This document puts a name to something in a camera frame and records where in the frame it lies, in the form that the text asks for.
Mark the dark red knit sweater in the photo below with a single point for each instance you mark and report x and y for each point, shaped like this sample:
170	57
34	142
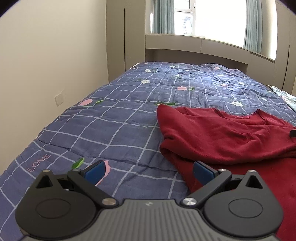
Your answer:
258	141

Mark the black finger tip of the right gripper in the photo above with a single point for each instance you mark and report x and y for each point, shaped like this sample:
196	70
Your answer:
292	133

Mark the blue plaid floral quilt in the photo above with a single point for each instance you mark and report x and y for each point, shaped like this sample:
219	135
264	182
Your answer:
117	124

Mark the teal curtain right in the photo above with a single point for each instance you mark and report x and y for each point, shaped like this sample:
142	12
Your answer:
253	33

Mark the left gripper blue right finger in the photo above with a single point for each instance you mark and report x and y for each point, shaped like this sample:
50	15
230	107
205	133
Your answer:
212	182

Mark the beige bed headboard shelf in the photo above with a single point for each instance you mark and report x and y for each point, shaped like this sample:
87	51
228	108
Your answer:
194	50

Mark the beige tall cabinet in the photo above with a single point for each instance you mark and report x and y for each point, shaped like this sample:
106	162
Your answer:
284	72
125	35

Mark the light floral pillow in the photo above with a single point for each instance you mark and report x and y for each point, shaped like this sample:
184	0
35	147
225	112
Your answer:
289	99

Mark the teal curtain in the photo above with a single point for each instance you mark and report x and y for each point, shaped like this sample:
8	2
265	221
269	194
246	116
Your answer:
164	17
253	33

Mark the white wall socket plate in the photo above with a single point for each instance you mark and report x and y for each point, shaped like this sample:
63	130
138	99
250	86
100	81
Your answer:
59	99

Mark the teal curtain left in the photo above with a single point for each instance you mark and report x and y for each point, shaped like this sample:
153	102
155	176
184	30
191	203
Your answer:
164	17

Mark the beige tall cabinet left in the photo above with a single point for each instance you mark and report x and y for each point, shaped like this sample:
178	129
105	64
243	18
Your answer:
125	35

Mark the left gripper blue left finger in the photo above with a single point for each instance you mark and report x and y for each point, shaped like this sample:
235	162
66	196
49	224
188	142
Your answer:
84	185

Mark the beige tall cabinet right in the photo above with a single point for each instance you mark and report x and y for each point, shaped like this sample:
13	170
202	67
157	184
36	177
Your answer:
284	72

